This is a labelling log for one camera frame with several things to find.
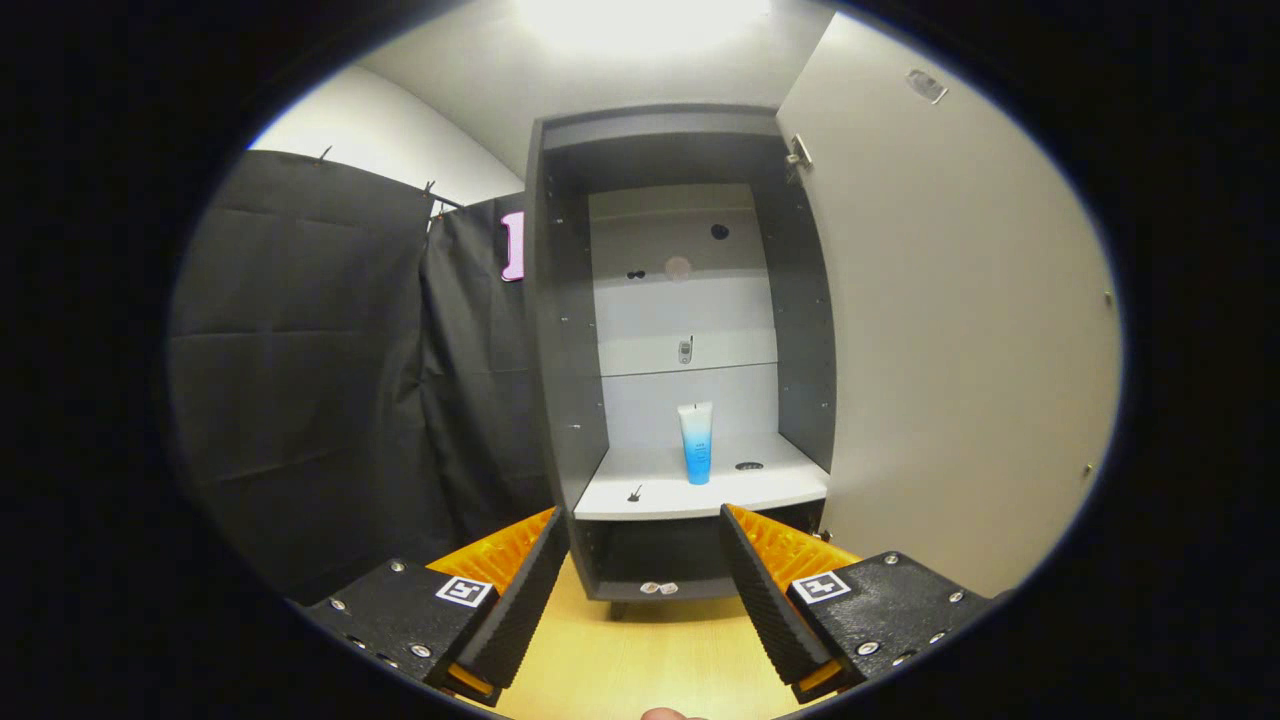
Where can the wide ceiling light panel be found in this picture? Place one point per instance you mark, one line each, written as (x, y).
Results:
(640, 18)

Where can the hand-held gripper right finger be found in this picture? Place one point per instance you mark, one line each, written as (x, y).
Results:
(765, 600)

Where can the light grey cabinet shelf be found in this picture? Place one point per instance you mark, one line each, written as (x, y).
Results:
(660, 480)

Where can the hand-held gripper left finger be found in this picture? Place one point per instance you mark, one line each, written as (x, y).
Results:
(528, 600)

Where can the black backdrop cloth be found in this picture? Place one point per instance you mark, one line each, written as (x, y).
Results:
(300, 380)

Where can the white blue cosmetic tube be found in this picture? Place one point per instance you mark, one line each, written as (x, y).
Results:
(697, 450)

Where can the metal door hinge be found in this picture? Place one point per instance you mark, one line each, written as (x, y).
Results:
(798, 152)

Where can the beige cabinet door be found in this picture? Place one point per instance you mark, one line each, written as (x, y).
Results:
(960, 350)

